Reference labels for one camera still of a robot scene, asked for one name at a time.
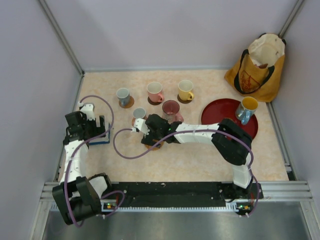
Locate tall pink ghost mug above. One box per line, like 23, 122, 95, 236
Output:
162, 100, 184, 124

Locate woven rattan coaster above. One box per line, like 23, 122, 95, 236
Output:
144, 142, 164, 151

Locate small pink mug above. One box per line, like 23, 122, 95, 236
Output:
131, 107, 147, 126

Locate dark walnut coaster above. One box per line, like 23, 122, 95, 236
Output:
177, 95, 192, 104
147, 97, 163, 106

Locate grey blue mug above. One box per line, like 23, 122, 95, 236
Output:
116, 87, 130, 107

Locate light wood coaster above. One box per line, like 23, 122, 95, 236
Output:
118, 96, 135, 109

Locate pink mug white inside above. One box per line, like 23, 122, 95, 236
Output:
147, 81, 165, 103

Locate blue mug yellow inside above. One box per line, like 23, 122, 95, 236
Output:
235, 96, 259, 125

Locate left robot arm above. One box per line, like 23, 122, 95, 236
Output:
52, 104, 114, 225

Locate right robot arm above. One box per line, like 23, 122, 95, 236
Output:
133, 114, 253, 199

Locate blue white razor box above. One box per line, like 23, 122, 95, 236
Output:
87, 121, 110, 146

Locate red round tray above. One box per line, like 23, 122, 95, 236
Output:
201, 98, 259, 139

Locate yellow tote bag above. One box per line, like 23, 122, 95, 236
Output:
224, 33, 287, 103

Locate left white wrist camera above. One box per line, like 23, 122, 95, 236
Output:
78, 102, 96, 121

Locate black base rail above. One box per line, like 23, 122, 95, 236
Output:
106, 181, 263, 208

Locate left aluminium frame post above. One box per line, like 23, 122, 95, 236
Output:
37, 0, 85, 77

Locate aluminium frame post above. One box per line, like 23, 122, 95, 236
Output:
278, 0, 306, 39
37, 0, 85, 77

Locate right aluminium frame post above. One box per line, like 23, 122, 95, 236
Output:
278, 0, 306, 39

